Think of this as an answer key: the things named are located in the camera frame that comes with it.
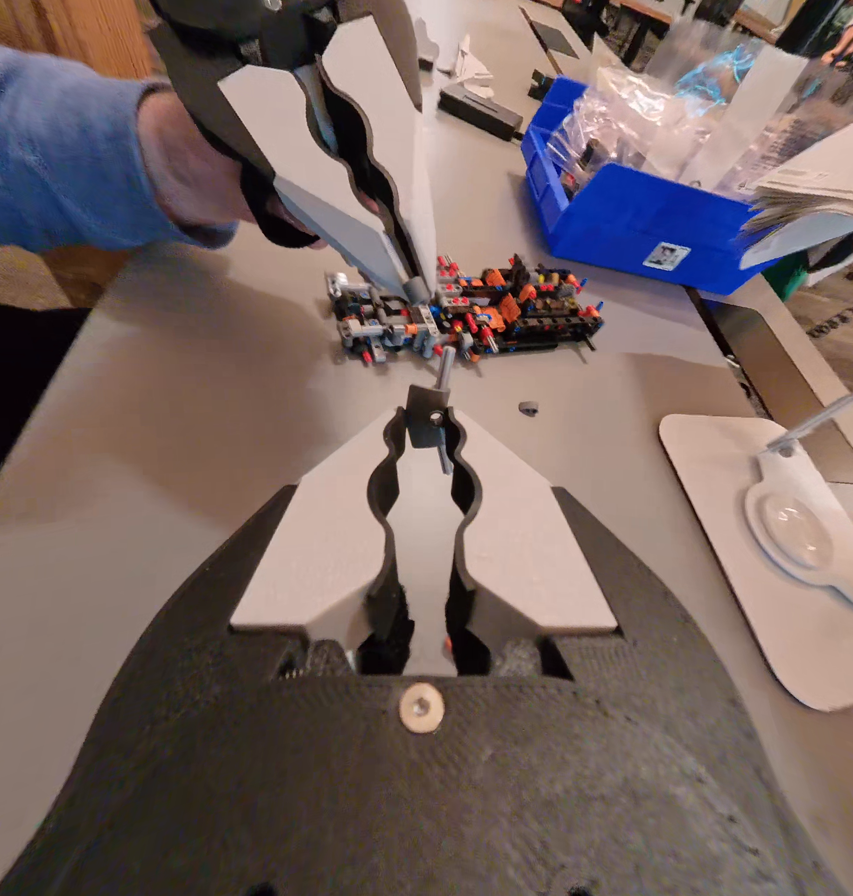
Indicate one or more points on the black power adapter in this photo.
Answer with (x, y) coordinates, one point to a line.
(479, 108)

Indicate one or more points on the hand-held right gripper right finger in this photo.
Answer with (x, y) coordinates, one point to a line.
(538, 560)

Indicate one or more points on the white book stand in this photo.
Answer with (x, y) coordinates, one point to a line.
(720, 532)

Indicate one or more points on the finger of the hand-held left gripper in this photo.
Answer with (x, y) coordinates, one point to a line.
(293, 154)
(391, 105)

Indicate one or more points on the white folded paper pieces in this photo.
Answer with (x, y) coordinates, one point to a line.
(468, 66)

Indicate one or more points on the dark grey lego connector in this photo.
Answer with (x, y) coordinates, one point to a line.
(423, 420)

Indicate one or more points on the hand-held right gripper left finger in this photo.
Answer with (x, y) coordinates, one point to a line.
(307, 560)

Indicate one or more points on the long light grey lego axle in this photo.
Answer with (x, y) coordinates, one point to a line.
(446, 364)

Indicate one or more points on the blue bin with white tag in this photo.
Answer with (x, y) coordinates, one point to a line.
(629, 217)

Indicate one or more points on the clear plastic parts bags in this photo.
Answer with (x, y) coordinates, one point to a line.
(629, 119)

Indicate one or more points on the partly built lego model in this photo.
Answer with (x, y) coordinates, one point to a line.
(510, 308)

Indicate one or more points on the person's left forearm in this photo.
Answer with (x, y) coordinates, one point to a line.
(62, 154)

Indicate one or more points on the wooden cabinet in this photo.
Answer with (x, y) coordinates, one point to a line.
(62, 28)

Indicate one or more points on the person's left hand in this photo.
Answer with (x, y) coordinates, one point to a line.
(188, 168)

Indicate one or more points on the lego instruction booklet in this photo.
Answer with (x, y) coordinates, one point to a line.
(818, 175)

